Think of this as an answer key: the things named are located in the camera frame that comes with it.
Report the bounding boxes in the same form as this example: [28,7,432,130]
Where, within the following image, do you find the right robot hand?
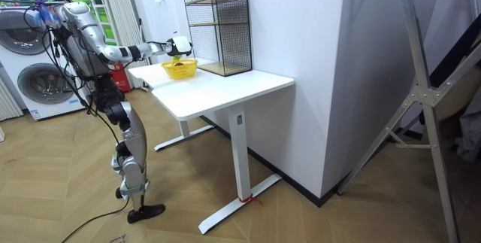
[165,35,194,58]

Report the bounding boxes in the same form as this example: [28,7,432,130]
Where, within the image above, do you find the yellow plastic basket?
[161,59,199,81]

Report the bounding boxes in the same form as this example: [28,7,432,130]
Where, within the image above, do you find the white desk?
[128,57,295,235]

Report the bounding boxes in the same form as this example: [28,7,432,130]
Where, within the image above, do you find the red fire extinguisher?
[109,62,133,94]

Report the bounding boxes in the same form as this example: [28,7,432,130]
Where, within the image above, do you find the white pleated curtain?
[98,0,152,68]

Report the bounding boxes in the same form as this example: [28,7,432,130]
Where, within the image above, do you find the robot legs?
[89,72,167,225]

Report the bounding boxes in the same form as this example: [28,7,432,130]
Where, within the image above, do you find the robot body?
[23,0,114,83]

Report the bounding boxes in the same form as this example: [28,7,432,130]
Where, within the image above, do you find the white washing machine tower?
[0,5,92,121]

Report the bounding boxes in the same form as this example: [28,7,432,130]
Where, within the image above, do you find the black wire shelf rack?
[183,0,254,77]

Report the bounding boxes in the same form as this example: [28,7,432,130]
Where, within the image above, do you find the red string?
[238,194,263,207]

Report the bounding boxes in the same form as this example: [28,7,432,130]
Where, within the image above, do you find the black floor cable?
[61,196,131,243]

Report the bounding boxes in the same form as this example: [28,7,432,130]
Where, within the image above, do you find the silver metal frame stand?
[335,0,481,243]

